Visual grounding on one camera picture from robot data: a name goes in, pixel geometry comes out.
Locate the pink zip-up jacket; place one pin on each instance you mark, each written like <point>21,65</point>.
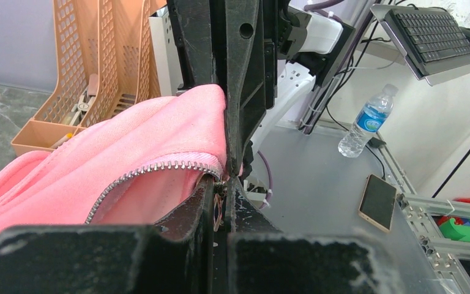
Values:
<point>132,169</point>

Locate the smartphone with tan case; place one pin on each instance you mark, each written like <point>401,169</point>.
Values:
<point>377,203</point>

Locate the black keyboard on tray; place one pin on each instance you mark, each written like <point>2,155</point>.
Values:
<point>432,39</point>

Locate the clear plastic water bottle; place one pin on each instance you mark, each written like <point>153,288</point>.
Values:
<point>372,116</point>

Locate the green plastic toy block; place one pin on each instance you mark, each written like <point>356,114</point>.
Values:
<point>455,232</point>

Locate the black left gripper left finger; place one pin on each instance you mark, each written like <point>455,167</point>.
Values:
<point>174,255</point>

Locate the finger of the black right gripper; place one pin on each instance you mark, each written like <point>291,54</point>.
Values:
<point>245,45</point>
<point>191,23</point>

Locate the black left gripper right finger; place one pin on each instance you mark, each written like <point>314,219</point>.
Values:
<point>325,248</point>

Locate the orange plastic desk organizer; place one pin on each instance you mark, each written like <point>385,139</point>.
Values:
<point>105,62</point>

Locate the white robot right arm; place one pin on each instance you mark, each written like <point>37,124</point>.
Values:
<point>310,49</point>

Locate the aluminium frame rail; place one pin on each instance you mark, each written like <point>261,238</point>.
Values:
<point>434,239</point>

